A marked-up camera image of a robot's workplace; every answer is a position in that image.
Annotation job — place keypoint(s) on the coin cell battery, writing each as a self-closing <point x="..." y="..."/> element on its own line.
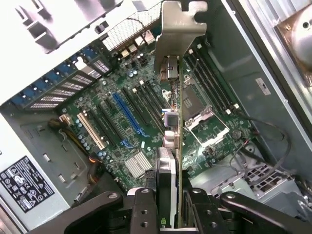
<point x="237" y="134"/>

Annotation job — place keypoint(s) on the grey metal power supply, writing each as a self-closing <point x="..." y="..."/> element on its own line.
<point x="36" y="136"/>

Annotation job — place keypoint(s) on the metal socket cover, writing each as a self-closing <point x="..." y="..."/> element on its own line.
<point x="204" y="114"/>

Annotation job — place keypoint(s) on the silver finned heat sink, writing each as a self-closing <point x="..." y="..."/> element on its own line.
<point x="139" y="164"/>

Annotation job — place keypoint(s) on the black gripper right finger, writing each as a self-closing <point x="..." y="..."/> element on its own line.
<point x="202" y="212"/>

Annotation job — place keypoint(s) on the black case lock knob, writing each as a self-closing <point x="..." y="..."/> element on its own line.
<point x="101" y="27"/>

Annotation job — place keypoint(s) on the CPU socket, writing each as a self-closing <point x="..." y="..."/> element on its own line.
<point x="192" y="102"/>

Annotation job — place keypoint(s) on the black power supply label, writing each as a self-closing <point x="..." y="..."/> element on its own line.
<point x="24" y="185"/>

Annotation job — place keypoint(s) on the black RAM slot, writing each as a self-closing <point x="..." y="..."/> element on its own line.
<point x="209" y="81"/>
<point x="147" y="109"/>
<point x="218" y="75"/>
<point x="204" y="84"/>
<point x="156" y="102"/>
<point x="152" y="107"/>
<point x="159" y="97"/>
<point x="214" y="78"/>

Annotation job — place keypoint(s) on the grey metal drive cage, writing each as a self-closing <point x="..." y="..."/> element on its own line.
<point x="263" y="175"/>

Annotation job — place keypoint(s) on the open black PC case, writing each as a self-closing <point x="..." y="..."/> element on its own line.
<point x="243" y="61"/>

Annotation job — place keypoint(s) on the blue expansion slot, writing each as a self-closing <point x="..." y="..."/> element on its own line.
<point x="126" y="113"/>

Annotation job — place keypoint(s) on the black expansion slot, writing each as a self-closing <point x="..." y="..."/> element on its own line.
<point x="135" y="107"/>
<point x="114" y="119"/>
<point x="103" y="124"/>

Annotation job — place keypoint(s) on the green motherboard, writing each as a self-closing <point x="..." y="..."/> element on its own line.
<point x="146" y="143"/>

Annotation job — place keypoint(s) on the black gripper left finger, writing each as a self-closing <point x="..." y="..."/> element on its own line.
<point x="143" y="212"/>

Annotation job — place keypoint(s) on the small wall sticker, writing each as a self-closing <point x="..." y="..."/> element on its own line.
<point x="263" y="86"/>

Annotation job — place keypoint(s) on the blue card retention latches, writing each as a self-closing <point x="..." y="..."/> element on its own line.
<point x="31" y="91"/>

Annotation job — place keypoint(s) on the white expansion slot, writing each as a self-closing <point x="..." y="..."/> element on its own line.
<point x="91" y="131"/>

